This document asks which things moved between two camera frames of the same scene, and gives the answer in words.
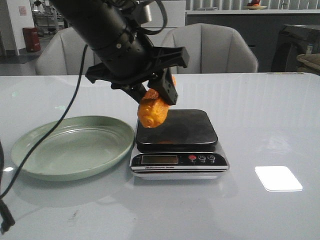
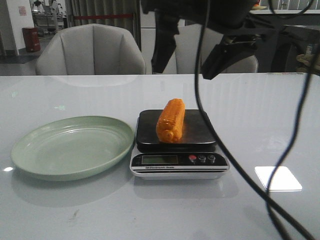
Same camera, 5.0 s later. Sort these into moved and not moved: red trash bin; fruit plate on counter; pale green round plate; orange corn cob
Moved: orange corn cob
Not moved: fruit plate on counter; pale green round plate; red trash bin
